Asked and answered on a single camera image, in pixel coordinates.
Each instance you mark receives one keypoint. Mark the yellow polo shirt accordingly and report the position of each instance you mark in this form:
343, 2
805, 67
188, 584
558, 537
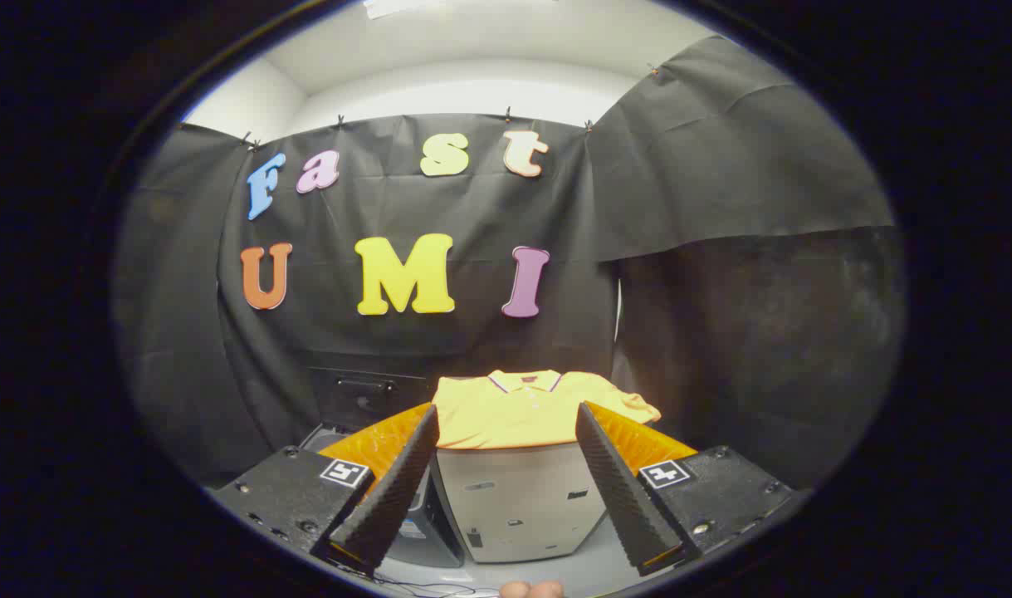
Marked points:
506, 411

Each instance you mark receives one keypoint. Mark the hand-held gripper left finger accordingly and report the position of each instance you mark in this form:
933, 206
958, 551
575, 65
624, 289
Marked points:
389, 498

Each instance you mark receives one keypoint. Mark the grey washing machine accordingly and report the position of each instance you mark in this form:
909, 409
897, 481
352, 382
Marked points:
437, 540

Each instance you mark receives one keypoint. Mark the grey cabinet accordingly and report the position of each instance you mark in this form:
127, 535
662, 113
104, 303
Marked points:
522, 498

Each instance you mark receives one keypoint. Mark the dark glass washing machine lid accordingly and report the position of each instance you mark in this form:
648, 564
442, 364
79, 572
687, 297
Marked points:
364, 399

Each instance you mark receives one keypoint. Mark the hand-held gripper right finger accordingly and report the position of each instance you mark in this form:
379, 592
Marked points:
618, 498

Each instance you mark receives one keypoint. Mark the black backdrop cloth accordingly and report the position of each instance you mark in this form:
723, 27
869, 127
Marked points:
472, 208

